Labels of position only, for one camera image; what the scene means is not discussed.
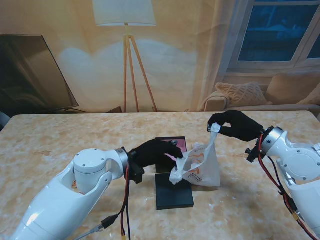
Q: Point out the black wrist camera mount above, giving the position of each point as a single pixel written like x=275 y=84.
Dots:
x=137 y=173
x=252 y=155

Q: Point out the tripod floor lamp white shade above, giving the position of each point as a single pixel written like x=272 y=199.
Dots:
x=125 y=12

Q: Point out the dark flat television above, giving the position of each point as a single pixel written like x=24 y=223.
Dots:
x=25 y=75

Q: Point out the black gift box pink inside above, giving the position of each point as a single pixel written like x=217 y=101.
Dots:
x=182 y=146

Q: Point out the sheer cream curtain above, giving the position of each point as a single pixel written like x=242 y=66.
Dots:
x=212 y=50

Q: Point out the black gift box lid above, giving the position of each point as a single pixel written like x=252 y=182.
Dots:
x=172 y=197

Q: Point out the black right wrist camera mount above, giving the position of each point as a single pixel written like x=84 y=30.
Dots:
x=252 y=155

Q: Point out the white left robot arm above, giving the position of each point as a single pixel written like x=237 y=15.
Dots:
x=62 y=200

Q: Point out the beige sofa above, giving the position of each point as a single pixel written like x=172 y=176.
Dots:
x=215 y=101

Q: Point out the plain beige pillow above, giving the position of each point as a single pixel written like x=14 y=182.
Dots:
x=290 y=87

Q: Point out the white plastic bag orange logo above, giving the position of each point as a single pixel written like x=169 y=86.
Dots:
x=205 y=170

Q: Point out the dark grey chair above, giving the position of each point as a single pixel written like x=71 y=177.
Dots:
x=3 y=120

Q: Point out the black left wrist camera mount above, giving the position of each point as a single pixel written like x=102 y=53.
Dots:
x=137 y=173

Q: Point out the white framed window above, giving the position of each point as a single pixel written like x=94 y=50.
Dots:
x=270 y=37

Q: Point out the cream knitted pillow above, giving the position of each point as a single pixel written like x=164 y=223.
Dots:
x=312 y=98
x=242 y=93

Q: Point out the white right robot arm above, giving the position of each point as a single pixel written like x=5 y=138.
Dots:
x=297 y=162

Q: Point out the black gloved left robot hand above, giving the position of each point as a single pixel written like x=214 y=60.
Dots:
x=152 y=153

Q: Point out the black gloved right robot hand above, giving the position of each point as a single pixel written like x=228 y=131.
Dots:
x=242 y=127

